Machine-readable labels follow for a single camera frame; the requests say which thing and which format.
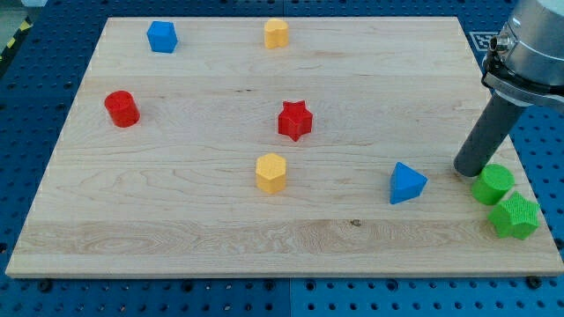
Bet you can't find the yellow heart block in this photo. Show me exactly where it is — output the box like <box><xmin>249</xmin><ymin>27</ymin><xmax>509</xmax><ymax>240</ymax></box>
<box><xmin>263</xmin><ymin>18</ymin><xmax>289</xmax><ymax>49</ymax></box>

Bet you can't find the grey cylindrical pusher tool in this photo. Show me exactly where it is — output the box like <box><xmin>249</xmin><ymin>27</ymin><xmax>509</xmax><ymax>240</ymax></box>
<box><xmin>453</xmin><ymin>92</ymin><xmax>525</xmax><ymax>177</ymax></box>

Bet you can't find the yellow hexagon block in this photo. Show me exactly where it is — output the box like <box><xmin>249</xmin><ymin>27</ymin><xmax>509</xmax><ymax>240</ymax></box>
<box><xmin>256</xmin><ymin>153</ymin><xmax>286</xmax><ymax>194</ymax></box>

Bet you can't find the wooden board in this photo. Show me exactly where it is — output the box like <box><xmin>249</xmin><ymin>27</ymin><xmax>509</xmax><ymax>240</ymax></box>
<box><xmin>6</xmin><ymin>17</ymin><xmax>563</xmax><ymax>279</ymax></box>

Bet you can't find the red star block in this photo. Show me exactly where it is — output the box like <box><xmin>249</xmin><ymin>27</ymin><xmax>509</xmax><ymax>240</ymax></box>
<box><xmin>278</xmin><ymin>100</ymin><xmax>313</xmax><ymax>142</ymax></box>

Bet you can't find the blue triangle block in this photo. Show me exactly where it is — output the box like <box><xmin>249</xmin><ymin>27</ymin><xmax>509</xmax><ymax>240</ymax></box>
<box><xmin>390</xmin><ymin>162</ymin><xmax>428</xmax><ymax>204</ymax></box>

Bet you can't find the green star block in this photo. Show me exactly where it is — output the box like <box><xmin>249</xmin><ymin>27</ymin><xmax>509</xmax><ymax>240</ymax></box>
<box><xmin>487</xmin><ymin>191</ymin><xmax>540</xmax><ymax>240</ymax></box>

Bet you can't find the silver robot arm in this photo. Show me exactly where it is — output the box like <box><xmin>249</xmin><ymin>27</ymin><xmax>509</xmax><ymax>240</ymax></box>
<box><xmin>482</xmin><ymin>0</ymin><xmax>563</xmax><ymax>113</ymax></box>

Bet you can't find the blue cube block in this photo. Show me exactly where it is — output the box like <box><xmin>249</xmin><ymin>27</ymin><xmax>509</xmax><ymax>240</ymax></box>
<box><xmin>146</xmin><ymin>21</ymin><xmax>178</xmax><ymax>54</ymax></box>

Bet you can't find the fiducial marker tag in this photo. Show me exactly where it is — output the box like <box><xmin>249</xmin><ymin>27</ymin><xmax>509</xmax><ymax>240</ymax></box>
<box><xmin>469</xmin><ymin>31</ymin><xmax>497</xmax><ymax>52</ymax></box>

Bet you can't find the green cylinder block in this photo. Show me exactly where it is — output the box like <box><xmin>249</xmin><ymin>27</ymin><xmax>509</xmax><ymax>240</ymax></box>
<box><xmin>471</xmin><ymin>164</ymin><xmax>515</xmax><ymax>205</ymax></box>

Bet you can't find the red cylinder block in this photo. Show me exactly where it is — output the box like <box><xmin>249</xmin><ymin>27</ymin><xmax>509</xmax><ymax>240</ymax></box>
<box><xmin>104</xmin><ymin>91</ymin><xmax>140</xmax><ymax>128</ymax></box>

